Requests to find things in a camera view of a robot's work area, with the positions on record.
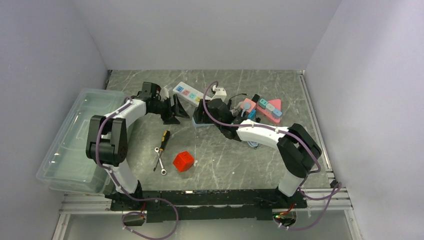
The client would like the teal blue plug adapter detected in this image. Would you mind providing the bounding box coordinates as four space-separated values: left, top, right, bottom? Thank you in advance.
247 109 257 121

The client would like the pink socket adapter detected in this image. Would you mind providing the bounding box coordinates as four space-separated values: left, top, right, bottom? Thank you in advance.
240 98 257 114

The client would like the black aluminium base frame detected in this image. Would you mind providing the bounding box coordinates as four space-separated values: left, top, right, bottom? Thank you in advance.
105 188 308 223

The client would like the silver ratchet wrench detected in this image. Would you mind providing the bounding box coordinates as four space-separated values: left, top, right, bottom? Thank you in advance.
153 147 167 176

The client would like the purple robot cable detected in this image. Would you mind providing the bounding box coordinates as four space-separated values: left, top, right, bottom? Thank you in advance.
202 80 342 232
94 96 180 240

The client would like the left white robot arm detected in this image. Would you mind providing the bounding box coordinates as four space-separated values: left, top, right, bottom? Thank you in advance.
85 82 189 210

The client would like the white multicolour power strip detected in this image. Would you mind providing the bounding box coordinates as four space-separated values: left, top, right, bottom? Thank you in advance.
172 81 204 107

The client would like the pink triangular power strip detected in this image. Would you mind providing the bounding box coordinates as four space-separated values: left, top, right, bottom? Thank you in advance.
255 98 283 124

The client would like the light blue power strip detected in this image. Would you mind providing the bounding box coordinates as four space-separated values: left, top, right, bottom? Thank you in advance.
191 118 215 128

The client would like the black yellow screwdriver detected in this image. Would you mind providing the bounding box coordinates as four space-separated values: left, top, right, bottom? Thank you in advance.
159 130 171 155

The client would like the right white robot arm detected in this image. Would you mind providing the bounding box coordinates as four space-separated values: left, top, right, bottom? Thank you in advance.
195 99 322 208

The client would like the red cube socket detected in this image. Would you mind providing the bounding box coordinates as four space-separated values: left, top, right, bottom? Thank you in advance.
172 151 195 173

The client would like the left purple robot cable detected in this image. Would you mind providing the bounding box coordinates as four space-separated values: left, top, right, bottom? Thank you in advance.
94 96 180 240

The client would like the clear plastic storage bin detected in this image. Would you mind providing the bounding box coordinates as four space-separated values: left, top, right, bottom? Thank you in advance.
36 88 126 194

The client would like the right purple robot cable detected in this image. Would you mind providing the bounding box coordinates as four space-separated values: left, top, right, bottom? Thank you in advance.
202 80 342 232

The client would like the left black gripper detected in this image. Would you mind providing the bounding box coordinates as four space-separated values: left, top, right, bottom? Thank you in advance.
150 94 190 125

